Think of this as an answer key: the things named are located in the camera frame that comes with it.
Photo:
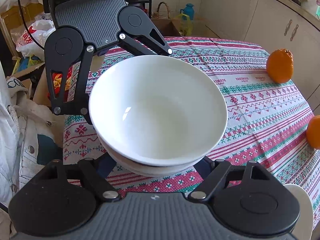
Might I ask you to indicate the left orange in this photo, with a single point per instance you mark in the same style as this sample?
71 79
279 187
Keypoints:
279 66

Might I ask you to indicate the wicker basket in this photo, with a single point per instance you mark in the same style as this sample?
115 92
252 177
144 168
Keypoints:
162 11

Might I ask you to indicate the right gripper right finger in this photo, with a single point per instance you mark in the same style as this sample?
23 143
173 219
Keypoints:
214 174

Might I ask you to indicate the blue thermos jug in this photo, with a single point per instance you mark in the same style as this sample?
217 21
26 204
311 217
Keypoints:
188 10

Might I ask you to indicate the white kitchen cabinets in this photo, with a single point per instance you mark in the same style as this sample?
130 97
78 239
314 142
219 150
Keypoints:
272 25

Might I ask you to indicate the cardboard box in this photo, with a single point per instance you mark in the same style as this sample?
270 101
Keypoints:
173 27

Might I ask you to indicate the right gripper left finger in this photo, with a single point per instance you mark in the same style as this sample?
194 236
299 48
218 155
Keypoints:
94 174

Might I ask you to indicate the orange with leaf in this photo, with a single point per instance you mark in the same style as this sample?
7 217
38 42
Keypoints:
313 132

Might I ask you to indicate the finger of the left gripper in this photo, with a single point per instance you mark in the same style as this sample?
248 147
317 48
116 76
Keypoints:
64 48
139 36

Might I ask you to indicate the white floral plate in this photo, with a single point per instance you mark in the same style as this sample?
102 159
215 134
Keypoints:
303 227

